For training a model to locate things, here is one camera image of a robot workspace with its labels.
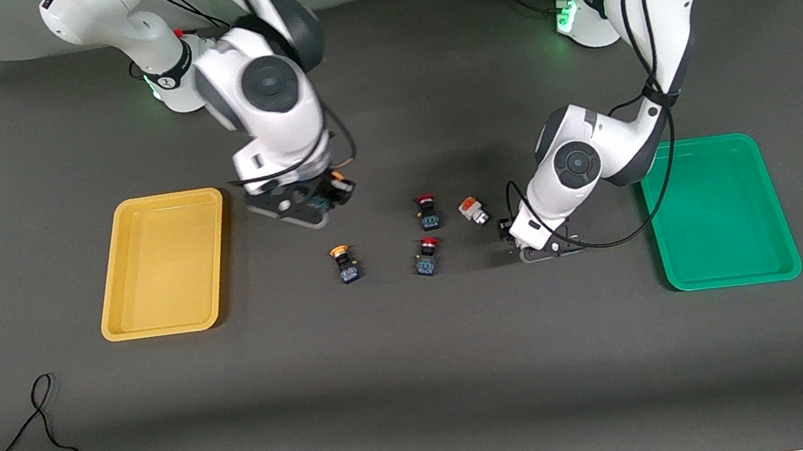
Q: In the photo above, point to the yellow push button switch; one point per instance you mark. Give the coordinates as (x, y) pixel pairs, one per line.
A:
(348, 270)
(338, 177)

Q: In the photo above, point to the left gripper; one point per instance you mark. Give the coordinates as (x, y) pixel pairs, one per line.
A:
(504, 230)

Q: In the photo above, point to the green plastic tray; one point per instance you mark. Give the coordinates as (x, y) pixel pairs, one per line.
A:
(728, 229)

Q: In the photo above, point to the yellow plastic tray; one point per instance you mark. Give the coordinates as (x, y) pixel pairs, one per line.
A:
(165, 287)

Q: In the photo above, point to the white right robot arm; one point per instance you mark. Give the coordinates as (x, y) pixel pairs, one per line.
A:
(280, 125)

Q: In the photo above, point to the dark grey table mat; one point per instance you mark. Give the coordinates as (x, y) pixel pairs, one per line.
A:
(422, 378)

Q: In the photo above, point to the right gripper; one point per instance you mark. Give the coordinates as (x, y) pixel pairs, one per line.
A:
(329, 186)

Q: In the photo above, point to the orange white push button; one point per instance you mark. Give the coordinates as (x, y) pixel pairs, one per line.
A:
(471, 207)

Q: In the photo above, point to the red push button switch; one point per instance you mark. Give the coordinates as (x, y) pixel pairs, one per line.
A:
(430, 218)
(427, 262)

